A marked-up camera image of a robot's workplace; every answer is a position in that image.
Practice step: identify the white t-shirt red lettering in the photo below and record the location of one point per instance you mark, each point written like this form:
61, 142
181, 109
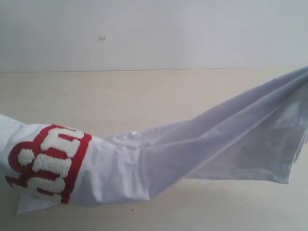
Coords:
257, 135

